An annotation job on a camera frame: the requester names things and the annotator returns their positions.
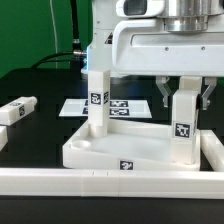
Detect white thin cable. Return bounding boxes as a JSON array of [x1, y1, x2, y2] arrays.
[[49, 0, 59, 70]]

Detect black cable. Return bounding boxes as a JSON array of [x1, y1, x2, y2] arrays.
[[30, 0, 88, 70]]

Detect white desk top tray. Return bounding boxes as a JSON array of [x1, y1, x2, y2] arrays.
[[62, 119, 200, 171]]

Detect white fence rail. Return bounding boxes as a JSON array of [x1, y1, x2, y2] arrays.
[[200, 130, 224, 172], [0, 168, 224, 199]]

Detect white right fence rail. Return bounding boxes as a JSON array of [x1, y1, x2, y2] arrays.
[[200, 130, 224, 172]]

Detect white U-shaped marker base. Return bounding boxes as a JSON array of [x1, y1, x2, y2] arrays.
[[59, 99, 152, 118]]

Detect white front fence rail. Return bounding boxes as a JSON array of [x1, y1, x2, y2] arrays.
[[0, 168, 224, 199]]

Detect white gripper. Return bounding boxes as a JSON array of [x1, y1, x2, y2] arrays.
[[112, 18, 224, 110]]

